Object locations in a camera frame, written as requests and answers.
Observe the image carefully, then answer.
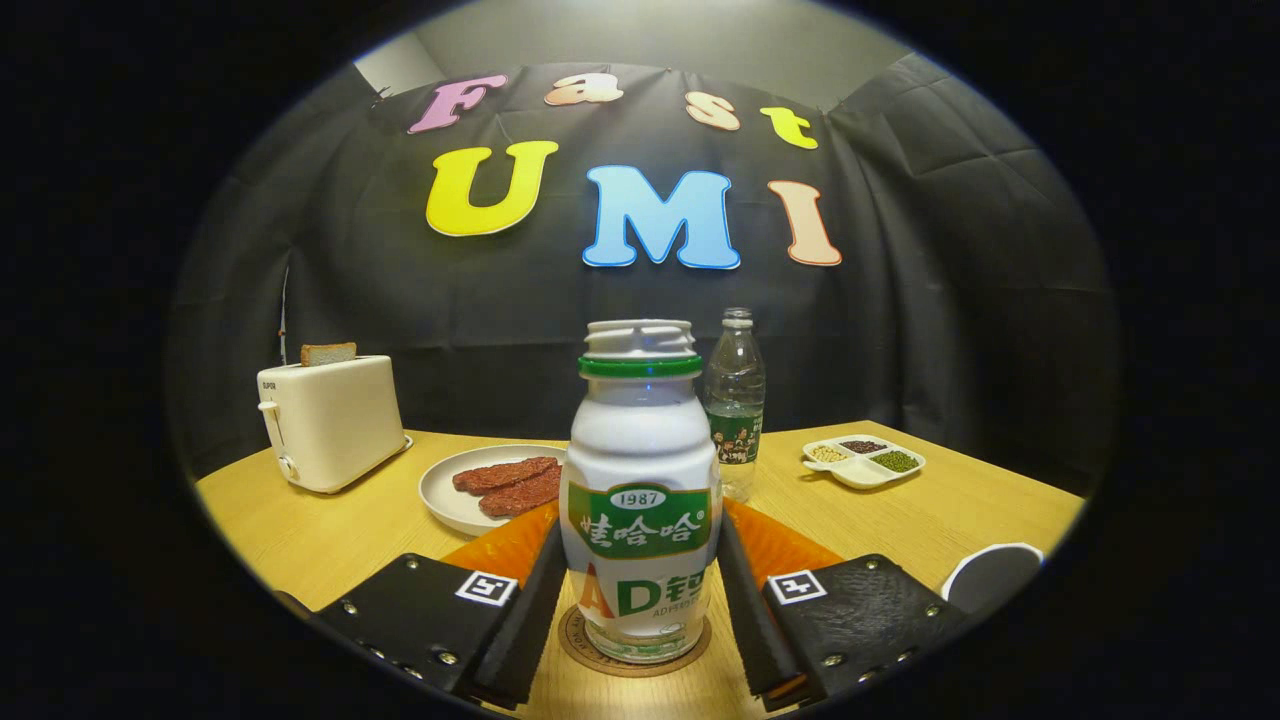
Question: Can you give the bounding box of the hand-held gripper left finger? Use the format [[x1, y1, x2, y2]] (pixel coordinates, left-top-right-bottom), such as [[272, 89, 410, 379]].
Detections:
[[310, 500, 569, 711]]

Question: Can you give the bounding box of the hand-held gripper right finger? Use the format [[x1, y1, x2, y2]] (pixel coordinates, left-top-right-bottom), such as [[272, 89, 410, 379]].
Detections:
[[715, 498, 971, 713]]

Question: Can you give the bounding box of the white cup with wooden handle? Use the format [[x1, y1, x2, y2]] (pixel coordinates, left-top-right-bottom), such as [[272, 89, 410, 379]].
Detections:
[[940, 542, 1046, 616]]

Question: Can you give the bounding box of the round cork coaster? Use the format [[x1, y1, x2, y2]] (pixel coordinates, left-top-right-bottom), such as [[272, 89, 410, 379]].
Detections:
[[558, 603, 713, 679]]

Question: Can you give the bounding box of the white juice bottle green label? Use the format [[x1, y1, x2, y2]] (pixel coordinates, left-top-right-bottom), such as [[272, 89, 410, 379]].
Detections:
[[560, 319, 724, 664]]

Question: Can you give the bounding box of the clear plastic water bottle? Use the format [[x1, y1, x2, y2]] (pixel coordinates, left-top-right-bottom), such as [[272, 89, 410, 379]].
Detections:
[[703, 307, 767, 503]]

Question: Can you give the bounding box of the white round plate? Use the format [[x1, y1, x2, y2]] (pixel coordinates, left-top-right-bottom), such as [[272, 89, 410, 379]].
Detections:
[[419, 444, 568, 538]]

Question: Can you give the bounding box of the wooden table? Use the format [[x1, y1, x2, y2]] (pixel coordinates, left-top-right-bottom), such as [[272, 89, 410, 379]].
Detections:
[[195, 420, 1086, 720]]

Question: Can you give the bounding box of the white divided dish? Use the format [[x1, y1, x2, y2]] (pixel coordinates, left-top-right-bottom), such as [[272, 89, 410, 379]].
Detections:
[[802, 434, 927, 491]]

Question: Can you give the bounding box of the red meat strip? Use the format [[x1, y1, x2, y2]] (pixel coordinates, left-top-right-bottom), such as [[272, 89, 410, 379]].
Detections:
[[452, 456, 559, 494], [478, 466, 563, 519]]

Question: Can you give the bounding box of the cream toaster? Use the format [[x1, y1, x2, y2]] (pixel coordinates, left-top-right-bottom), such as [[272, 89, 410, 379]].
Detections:
[[256, 355, 413, 495]]

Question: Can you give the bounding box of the black backdrop cloth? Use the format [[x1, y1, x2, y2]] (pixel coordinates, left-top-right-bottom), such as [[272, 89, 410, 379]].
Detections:
[[165, 50, 1116, 496]]

